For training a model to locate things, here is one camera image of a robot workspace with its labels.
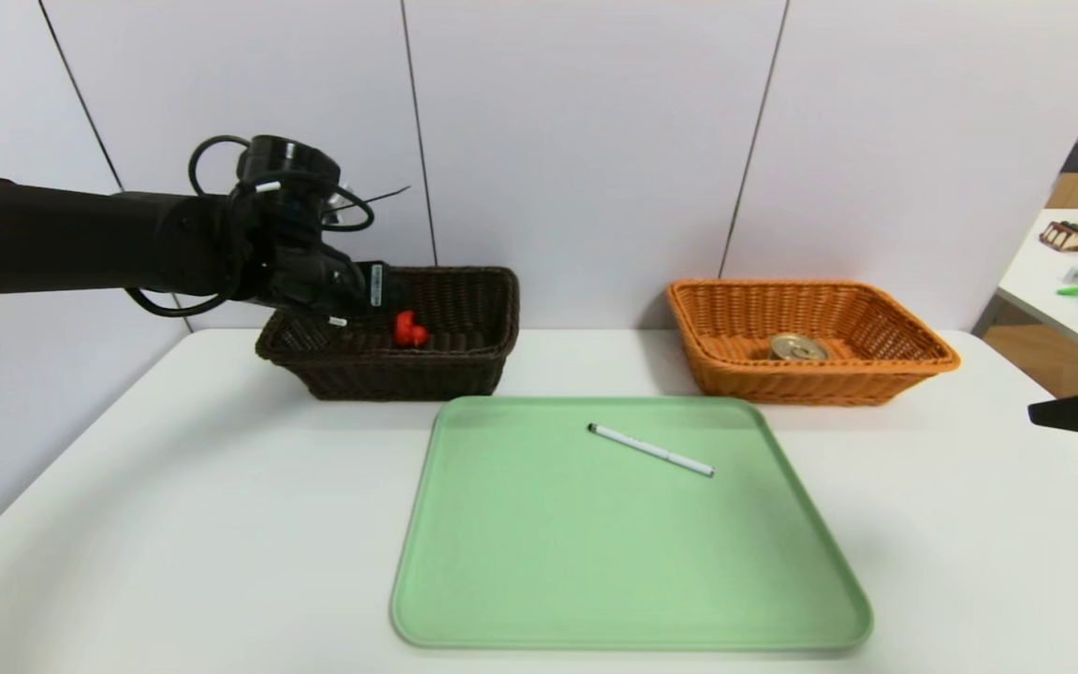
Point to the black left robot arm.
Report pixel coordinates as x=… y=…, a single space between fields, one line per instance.
x=80 y=234

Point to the red rubber duck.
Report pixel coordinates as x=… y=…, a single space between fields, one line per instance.
x=405 y=329

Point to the orange wicker basket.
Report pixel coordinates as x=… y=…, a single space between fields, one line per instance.
x=810 y=384

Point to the white side table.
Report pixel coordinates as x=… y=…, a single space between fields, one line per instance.
x=1044 y=290

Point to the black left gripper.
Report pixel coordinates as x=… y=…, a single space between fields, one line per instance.
x=376 y=284

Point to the dark brown wicker basket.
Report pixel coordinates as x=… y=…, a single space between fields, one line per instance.
x=464 y=365

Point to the light green plastic tray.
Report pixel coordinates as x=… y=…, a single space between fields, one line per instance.
x=595 y=580

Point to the white pen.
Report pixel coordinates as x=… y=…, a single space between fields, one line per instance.
x=651 y=450

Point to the gold pull-tab tin can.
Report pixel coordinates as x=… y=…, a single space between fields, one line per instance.
x=798 y=348

